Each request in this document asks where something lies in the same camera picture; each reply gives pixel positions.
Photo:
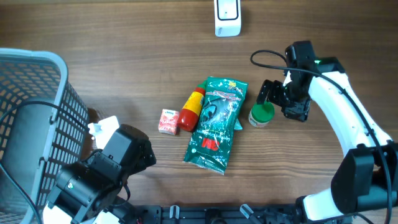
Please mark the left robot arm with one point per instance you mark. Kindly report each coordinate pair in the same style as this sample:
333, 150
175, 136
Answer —
87, 191

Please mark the red chili sauce bottle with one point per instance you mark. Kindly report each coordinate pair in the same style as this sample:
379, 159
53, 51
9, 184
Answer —
190, 113

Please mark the white barcode scanner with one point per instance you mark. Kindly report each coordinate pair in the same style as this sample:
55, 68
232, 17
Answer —
228, 20

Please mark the green 3M gloves packet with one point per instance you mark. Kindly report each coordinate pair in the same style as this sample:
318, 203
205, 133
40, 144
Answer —
211, 142

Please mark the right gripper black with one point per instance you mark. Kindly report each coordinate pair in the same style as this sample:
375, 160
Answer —
299, 111

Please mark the small red white carton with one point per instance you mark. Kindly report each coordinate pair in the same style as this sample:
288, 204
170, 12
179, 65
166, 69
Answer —
168, 122

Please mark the grey plastic shopping basket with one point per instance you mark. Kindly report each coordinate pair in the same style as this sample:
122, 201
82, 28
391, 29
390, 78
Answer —
44, 127

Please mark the green lid jar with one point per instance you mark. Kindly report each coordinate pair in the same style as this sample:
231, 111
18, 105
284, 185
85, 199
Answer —
261, 114

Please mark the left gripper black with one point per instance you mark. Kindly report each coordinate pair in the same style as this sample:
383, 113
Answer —
143, 163

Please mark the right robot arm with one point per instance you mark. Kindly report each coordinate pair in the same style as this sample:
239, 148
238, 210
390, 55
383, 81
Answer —
367, 176

